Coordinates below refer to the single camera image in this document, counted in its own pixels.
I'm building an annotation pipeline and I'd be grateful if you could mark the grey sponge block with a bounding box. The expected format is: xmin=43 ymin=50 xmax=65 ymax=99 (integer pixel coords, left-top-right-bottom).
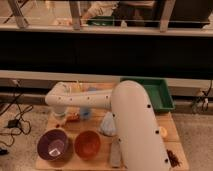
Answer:
xmin=109 ymin=139 xmax=121 ymax=168

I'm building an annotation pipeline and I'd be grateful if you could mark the wooden board table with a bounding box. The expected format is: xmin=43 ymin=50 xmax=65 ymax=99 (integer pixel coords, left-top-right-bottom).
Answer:
xmin=35 ymin=81 xmax=190 ymax=171

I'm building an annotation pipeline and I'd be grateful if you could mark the purple bowl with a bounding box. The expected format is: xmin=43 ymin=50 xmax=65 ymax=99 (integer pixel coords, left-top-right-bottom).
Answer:
xmin=37 ymin=129 xmax=69 ymax=161

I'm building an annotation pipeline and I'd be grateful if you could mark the orange bowl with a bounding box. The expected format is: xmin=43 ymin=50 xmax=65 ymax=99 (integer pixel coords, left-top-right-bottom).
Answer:
xmin=74 ymin=130 xmax=101 ymax=160

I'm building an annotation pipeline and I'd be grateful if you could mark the light blue cloth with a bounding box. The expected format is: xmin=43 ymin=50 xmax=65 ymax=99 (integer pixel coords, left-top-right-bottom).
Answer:
xmin=99 ymin=112 xmax=116 ymax=136

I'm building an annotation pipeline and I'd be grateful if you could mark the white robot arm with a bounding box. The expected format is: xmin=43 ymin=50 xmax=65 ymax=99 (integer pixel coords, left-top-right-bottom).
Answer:
xmin=45 ymin=80 xmax=171 ymax=171

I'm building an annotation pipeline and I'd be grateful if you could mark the green box on shelf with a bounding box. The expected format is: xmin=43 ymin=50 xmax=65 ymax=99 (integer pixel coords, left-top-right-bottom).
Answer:
xmin=87 ymin=16 xmax=114 ymax=26

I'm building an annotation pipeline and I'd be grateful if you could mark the orange round fruit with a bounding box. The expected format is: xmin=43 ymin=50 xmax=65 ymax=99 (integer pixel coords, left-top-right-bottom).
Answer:
xmin=159 ymin=126 xmax=168 ymax=138

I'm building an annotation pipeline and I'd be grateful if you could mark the green plastic tray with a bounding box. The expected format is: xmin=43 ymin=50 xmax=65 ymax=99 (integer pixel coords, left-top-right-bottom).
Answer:
xmin=121 ymin=77 xmax=175 ymax=113

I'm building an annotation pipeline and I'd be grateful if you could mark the dark dried pepper bunch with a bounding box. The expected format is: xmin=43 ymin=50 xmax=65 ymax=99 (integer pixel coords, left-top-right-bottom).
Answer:
xmin=167 ymin=150 xmax=181 ymax=167

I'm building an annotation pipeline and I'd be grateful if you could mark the black power adapter cable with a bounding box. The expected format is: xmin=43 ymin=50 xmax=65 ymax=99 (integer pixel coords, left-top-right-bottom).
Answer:
xmin=0 ymin=79 xmax=35 ymax=156

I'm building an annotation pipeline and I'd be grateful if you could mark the blue cup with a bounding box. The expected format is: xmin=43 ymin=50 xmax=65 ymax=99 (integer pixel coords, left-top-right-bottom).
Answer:
xmin=79 ymin=107 xmax=91 ymax=120

